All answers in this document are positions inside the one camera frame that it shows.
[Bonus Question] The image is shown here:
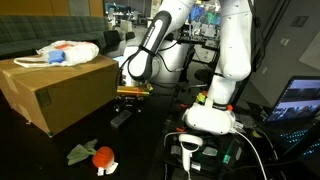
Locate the blue sponge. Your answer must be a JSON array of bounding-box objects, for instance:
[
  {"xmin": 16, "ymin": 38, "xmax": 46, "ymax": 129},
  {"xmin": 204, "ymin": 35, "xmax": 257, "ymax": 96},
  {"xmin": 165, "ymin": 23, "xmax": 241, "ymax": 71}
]
[{"xmin": 48, "ymin": 50, "xmax": 65, "ymax": 63}]

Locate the white VR controller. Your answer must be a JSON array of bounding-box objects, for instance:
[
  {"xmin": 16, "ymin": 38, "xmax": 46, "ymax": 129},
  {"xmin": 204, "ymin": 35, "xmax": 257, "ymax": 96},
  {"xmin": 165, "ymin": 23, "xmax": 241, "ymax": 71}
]
[{"xmin": 179, "ymin": 133, "xmax": 203, "ymax": 171}]

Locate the green cloth toy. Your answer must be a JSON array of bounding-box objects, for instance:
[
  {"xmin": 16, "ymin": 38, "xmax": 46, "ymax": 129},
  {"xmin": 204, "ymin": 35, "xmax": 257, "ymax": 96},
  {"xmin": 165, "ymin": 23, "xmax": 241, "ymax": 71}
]
[{"xmin": 67, "ymin": 139, "xmax": 98, "ymax": 165}]

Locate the open laptop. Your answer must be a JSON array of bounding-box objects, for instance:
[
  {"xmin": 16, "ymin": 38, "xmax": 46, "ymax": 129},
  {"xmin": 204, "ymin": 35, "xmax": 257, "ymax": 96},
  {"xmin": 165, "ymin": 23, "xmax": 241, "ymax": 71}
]
[{"xmin": 259, "ymin": 76, "xmax": 320, "ymax": 161}]

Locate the red ball toy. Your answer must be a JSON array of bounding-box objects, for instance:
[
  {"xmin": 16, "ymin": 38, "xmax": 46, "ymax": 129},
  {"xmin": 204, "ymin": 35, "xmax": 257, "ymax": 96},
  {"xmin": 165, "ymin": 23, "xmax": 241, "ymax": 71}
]
[{"xmin": 92, "ymin": 146, "xmax": 114, "ymax": 168}]

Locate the green plaid sofa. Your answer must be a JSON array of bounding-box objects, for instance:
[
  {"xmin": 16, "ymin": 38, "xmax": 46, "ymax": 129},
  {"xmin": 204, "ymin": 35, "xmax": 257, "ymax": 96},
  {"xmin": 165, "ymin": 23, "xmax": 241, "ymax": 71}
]
[{"xmin": 0, "ymin": 15, "xmax": 108, "ymax": 60}]

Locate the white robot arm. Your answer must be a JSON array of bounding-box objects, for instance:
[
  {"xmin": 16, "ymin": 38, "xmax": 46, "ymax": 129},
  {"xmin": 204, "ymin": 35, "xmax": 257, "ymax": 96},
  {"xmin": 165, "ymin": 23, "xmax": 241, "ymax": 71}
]
[{"xmin": 121, "ymin": 0, "xmax": 254, "ymax": 111}]

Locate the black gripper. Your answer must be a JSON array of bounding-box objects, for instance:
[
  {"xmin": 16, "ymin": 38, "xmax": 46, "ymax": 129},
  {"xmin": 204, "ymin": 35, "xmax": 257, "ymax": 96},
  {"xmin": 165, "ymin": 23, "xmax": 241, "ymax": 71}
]
[{"xmin": 114, "ymin": 83, "xmax": 153, "ymax": 112}]

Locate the black rectangular sponge block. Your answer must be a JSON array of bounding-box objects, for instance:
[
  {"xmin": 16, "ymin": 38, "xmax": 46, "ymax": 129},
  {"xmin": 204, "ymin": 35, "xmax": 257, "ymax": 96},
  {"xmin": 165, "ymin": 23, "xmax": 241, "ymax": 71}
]
[{"xmin": 110, "ymin": 110, "xmax": 132, "ymax": 128}]

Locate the white plastic shopping bag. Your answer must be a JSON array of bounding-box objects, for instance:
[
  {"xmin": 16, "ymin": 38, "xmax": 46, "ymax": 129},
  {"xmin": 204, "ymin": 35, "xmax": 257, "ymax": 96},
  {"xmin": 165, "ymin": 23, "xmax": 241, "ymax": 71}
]
[{"xmin": 13, "ymin": 40, "xmax": 99, "ymax": 68}]

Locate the large cardboard box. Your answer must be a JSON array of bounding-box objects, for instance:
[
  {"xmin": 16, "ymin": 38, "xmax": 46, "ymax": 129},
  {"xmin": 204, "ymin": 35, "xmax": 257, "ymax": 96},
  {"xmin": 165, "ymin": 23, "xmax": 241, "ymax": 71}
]
[{"xmin": 0, "ymin": 55, "xmax": 118, "ymax": 137}]

